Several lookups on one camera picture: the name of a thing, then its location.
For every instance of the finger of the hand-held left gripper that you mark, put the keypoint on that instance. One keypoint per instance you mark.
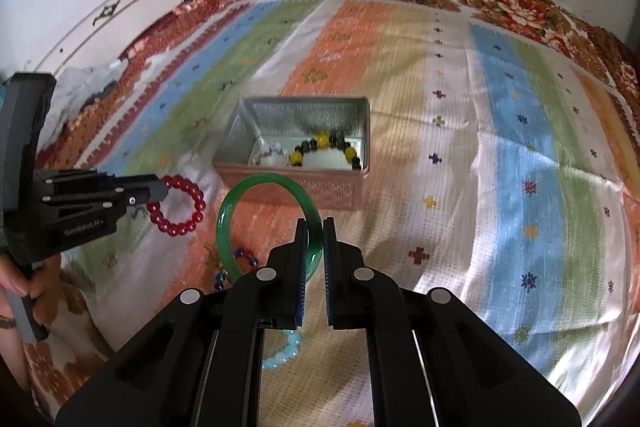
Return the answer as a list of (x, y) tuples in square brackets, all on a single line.
[(100, 187), (90, 209)]

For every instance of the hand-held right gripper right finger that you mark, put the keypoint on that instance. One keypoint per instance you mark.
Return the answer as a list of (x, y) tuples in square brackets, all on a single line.
[(329, 279)]

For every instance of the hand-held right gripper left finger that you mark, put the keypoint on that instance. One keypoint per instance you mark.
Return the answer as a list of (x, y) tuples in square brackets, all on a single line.
[(301, 279)]

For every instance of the pink metal tin box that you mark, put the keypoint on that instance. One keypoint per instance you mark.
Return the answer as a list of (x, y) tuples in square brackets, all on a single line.
[(300, 192)]

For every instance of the green jade bangle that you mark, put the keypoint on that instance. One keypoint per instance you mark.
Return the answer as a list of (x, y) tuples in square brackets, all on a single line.
[(227, 212)]

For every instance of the person's left hand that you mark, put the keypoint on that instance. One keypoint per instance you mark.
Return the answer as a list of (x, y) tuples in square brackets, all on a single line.
[(15, 274)]

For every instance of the striped colourful blanket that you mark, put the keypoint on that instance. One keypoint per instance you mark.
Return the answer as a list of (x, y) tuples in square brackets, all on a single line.
[(500, 187)]

